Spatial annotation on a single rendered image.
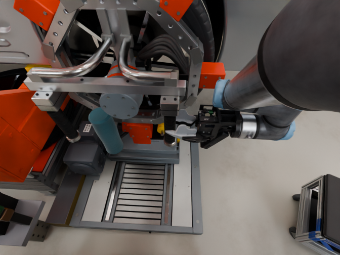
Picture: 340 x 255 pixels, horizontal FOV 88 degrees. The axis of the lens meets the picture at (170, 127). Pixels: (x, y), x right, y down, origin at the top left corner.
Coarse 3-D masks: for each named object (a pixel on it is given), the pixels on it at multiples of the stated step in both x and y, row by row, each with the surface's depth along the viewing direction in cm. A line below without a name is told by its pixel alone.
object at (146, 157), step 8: (120, 128) 139; (120, 152) 127; (128, 152) 127; (136, 152) 127; (176, 152) 125; (112, 160) 129; (120, 160) 128; (128, 160) 127; (136, 160) 127; (144, 160) 126; (152, 160) 125; (160, 160) 125; (168, 160) 124; (176, 160) 124
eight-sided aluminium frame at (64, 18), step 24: (72, 0) 47; (96, 0) 47; (120, 0) 46; (144, 0) 46; (168, 24) 54; (48, 48) 58; (192, 48) 56; (192, 72) 63; (72, 96) 75; (96, 96) 82; (192, 96) 72; (120, 120) 87; (144, 120) 86
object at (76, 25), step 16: (80, 16) 67; (144, 16) 59; (80, 32) 74; (96, 32) 64; (144, 32) 63; (80, 48) 76; (96, 48) 90; (112, 48) 68; (160, 64) 73; (144, 96) 95; (160, 96) 91
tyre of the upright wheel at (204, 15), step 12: (204, 0) 68; (192, 12) 55; (204, 12) 56; (192, 24) 58; (204, 24) 58; (204, 36) 61; (204, 48) 64; (204, 60) 68; (144, 108) 92; (156, 108) 91
